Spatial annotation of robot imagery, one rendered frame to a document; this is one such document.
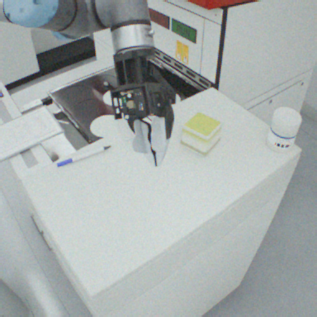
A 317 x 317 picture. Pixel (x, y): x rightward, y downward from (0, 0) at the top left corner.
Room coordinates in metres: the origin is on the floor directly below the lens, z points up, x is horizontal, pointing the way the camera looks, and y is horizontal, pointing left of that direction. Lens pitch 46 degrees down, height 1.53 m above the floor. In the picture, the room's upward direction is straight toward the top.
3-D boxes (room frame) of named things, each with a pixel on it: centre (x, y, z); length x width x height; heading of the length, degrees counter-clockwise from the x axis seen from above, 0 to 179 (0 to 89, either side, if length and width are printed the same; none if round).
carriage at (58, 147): (0.72, 0.33, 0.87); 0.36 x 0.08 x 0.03; 37
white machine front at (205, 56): (1.18, 0.07, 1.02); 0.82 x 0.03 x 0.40; 37
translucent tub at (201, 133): (0.59, -0.10, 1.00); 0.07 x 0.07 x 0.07; 52
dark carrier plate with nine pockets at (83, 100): (0.89, 0.13, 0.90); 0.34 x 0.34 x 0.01; 37
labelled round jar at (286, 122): (0.60, -0.31, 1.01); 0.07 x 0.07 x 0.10
